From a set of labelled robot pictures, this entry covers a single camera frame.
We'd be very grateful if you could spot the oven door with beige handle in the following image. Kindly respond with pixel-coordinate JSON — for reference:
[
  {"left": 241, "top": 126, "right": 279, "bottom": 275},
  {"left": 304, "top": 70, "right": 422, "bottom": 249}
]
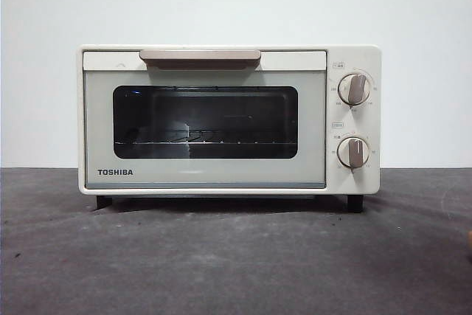
[{"left": 83, "top": 48, "right": 327, "bottom": 190}]

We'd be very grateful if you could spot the cream Toshiba toaster oven body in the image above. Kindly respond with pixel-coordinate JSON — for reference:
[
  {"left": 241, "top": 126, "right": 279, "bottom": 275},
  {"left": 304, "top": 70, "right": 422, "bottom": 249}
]
[{"left": 76, "top": 44, "right": 384, "bottom": 214}]

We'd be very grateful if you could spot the timer knob with beige grip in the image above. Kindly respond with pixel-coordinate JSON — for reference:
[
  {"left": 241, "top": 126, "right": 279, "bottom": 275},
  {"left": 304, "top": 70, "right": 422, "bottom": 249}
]
[{"left": 338, "top": 136, "right": 371, "bottom": 174}]

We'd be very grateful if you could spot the temperature knob with beige grip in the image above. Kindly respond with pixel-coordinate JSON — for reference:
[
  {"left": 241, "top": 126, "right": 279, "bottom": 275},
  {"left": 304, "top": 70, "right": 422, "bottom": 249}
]
[{"left": 338, "top": 73, "right": 372, "bottom": 106}]

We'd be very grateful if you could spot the metal wire oven rack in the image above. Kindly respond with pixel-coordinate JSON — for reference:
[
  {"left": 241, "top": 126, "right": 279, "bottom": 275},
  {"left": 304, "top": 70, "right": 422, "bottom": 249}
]
[{"left": 114, "top": 129, "right": 296, "bottom": 146}]

